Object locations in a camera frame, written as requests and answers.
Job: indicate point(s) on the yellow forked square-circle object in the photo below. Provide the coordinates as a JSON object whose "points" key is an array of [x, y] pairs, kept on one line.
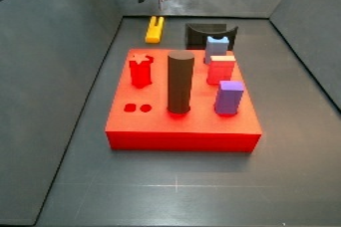
{"points": [[156, 30]]}

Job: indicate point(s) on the red square peg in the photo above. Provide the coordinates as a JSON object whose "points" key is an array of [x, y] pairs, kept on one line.
{"points": [[220, 69]]}

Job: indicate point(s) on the red fixture base block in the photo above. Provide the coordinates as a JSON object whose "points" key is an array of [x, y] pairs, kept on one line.
{"points": [[141, 124]]}

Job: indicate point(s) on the black curved cradle stand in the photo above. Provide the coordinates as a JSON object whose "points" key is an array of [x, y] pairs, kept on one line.
{"points": [[197, 32]]}

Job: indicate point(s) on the dark brown cylinder peg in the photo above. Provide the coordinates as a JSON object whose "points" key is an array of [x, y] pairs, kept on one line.
{"points": [[181, 62]]}

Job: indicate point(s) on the light blue notched peg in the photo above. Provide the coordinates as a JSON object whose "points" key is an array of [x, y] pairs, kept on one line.
{"points": [[216, 48]]}

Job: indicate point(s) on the red star peg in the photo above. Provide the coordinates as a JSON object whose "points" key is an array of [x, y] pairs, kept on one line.
{"points": [[141, 64]]}

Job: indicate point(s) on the purple hexagonal peg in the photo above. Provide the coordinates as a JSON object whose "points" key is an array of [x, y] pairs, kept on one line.
{"points": [[228, 98]]}

